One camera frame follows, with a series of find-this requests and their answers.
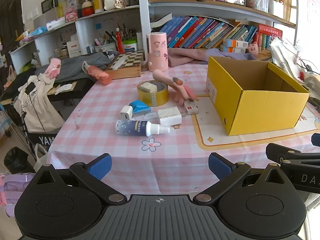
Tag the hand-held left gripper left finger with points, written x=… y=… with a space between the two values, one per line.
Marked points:
x=100 y=167

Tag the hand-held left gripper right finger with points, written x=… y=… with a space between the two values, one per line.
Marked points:
x=220 y=167

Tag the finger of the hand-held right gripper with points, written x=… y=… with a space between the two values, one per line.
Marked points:
x=316 y=140
x=277 y=151

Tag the yellow cardboard box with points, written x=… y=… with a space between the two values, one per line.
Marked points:
x=265 y=110

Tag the white blue spray bottle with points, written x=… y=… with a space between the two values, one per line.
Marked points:
x=135 y=127

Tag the small white plug adapter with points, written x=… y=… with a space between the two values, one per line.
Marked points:
x=125 y=112

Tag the small white staples box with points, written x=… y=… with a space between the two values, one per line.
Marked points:
x=192 y=108

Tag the large white charger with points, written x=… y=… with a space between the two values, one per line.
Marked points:
x=170 y=117

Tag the yellow tape roll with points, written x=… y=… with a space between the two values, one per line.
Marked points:
x=152 y=100

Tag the white cube eraser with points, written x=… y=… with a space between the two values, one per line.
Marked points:
x=148 y=87

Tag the pink checked cloth desktop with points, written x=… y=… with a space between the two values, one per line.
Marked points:
x=175 y=150

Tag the white tote bag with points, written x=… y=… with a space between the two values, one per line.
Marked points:
x=41 y=163

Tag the blue packet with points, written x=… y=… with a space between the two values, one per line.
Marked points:
x=141 y=107

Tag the black keyboard piano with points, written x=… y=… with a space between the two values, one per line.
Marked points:
x=70 y=92

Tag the black trash bin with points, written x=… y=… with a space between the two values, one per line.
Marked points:
x=15 y=160

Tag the white ghost cutout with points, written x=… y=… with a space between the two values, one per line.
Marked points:
x=62 y=89

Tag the beige garment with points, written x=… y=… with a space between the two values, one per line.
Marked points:
x=37 y=105

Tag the white plastic bag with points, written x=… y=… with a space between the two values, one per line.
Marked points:
x=287 y=55

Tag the pink spray bottle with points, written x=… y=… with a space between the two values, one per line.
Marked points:
x=100 y=76

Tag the purple backpack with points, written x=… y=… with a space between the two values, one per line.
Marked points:
x=10 y=190

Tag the grey cloth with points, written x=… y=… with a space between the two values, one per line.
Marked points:
x=72 y=66

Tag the pink plush toy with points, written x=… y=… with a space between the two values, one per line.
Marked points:
x=162 y=78

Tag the white flat ruler case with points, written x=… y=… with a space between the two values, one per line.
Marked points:
x=120 y=63

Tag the pink pig toy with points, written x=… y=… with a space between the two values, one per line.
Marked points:
x=253 y=48

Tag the pink knitted glove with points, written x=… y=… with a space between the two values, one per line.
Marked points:
x=53 y=70

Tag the wooden chessboard box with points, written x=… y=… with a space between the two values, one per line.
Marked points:
x=131 y=60

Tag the pink lilac cloth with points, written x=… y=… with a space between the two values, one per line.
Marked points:
x=190 y=56

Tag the red boxed book set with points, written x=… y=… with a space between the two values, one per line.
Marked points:
x=271 y=31

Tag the white pen cup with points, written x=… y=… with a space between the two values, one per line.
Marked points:
x=106 y=47

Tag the white box red label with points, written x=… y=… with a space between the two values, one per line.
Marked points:
x=73 y=49

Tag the white jar green lid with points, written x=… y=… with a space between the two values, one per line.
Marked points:
x=130 y=45

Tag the pink cylinder container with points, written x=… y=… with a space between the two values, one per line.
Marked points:
x=157 y=55

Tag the red tassel ornament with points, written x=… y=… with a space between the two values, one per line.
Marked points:
x=119 y=40

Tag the row of colourful books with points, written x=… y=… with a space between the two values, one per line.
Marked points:
x=200 y=32

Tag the white storage box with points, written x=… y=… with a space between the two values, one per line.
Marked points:
x=276 y=8

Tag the white tissue pack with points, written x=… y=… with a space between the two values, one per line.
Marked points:
x=55 y=23

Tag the pink tin box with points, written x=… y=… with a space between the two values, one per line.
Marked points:
x=70 y=15

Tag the black thick book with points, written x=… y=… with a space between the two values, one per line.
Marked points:
x=161 y=21

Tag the white shelf unit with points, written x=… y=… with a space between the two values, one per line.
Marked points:
x=143 y=10

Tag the white bottle yellow label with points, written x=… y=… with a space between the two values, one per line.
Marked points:
x=98 y=3

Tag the black picture frame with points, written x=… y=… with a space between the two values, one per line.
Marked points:
x=48 y=5

